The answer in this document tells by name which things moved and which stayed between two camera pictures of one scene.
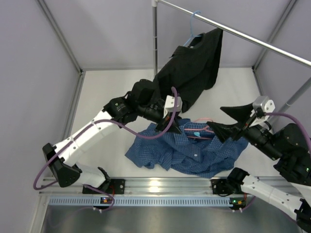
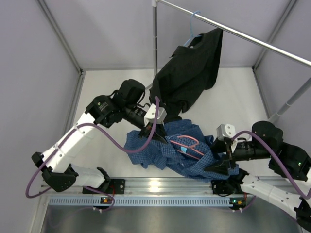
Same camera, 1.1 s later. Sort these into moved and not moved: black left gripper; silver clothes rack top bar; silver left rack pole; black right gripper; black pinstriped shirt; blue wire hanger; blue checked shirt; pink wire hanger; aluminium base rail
Moved: black right gripper; blue checked shirt; pink wire hanger; black left gripper
Not moved: aluminium base rail; blue wire hanger; silver left rack pole; silver clothes rack top bar; black pinstriped shirt
